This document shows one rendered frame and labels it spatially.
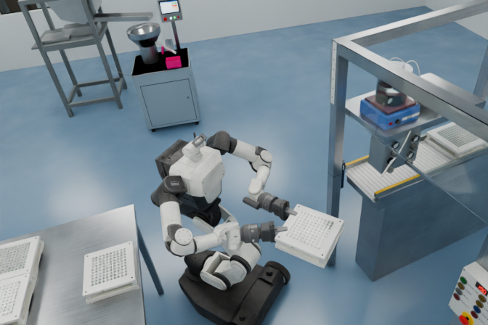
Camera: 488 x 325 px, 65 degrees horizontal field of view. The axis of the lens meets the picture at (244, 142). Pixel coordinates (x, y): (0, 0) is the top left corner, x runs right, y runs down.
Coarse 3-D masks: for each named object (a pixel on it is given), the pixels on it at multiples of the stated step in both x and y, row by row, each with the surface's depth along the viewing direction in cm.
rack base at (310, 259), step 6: (336, 240) 176; (276, 246) 178; (282, 246) 177; (288, 252) 176; (294, 252) 173; (300, 252) 173; (330, 252) 172; (306, 258) 171; (312, 258) 170; (318, 264) 168; (324, 264) 167
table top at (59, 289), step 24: (96, 216) 225; (120, 216) 223; (48, 240) 213; (72, 240) 212; (96, 240) 210; (120, 240) 208; (48, 264) 200; (72, 264) 198; (48, 288) 188; (72, 288) 187; (48, 312) 177; (72, 312) 176; (96, 312) 175; (120, 312) 174; (144, 312) 173
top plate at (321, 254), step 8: (296, 208) 188; (304, 208) 188; (296, 216) 184; (304, 216) 184; (320, 216) 183; (328, 216) 182; (288, 224) 181; (320, 224) 179; (336, 224) 178; (280, 232) 178; (312, 232) 176; (320, 232) 175; (328, 232) 175; (336, 232) 174; (280, 240) 174; (288, 240) 173; (296, 240) 173; (320, 240) 172; (328, 240) 171; (296, 248) 170; (304, 248) 169; (312, 248) 169; (320, 248) 168; (328, 248) 168; (312, 256) 167; (320, 256) 165
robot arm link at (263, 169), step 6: (258, 156) 217; (252, 162) 222; (258, 162) 216; (264, 162) 214; (270, 162) 217; (258, 168) 215; (264, 168) 212; (270, 168) 217; (258, 174) 210; (264, 174) 209; (264, 180) 207
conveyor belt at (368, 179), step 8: (352, 168) 227; (360, 168) 226; (368, 168) 226; (400, 168) 223; (408, 168) 222; (352, 176) 222; (360, 176) 221; (368, 176) 220; (376, 176) 219; (384, 176) 219; (392, 176) 218; (400, 176) 217; (408, 176) 217; (360, 184) 217; (368, 184) 215; (376, 184) 214; (384, 184) 214; (392, 184) 213; (368, 192) 211
